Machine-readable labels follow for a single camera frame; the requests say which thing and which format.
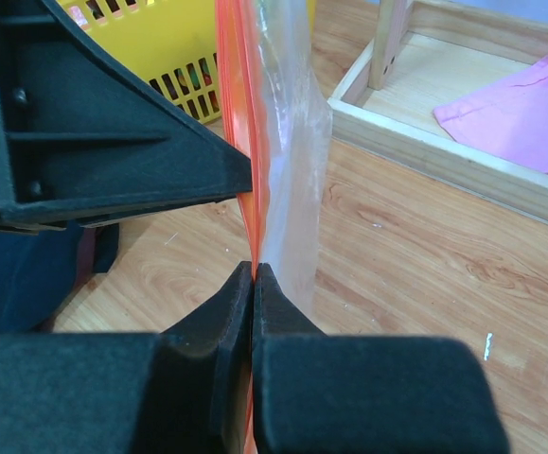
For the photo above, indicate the pink garment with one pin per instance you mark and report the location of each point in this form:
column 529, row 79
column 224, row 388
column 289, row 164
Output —
column 507, row 119

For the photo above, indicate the yellow plastic shopping basket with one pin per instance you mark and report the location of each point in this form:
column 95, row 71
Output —
column 170, row 44

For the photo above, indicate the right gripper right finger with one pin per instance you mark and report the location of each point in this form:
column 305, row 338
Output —
column 319, row 393

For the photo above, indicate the dark navy folded cloth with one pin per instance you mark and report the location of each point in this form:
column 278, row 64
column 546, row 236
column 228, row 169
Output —
column 38, row 273

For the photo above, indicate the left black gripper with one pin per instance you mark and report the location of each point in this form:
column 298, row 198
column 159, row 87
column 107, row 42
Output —
column 84, row 139

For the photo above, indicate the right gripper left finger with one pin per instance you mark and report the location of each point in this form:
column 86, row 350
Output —
column 179, row 391

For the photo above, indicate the clear zip top bag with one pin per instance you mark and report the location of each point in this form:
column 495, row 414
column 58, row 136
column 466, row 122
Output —
column 274, row 112

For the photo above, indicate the wooden clothes rack base tray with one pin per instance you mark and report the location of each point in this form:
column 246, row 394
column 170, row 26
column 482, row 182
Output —
column 448, row 51

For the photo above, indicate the left wooden rack post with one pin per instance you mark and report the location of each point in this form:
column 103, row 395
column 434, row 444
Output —
column 392, row 24

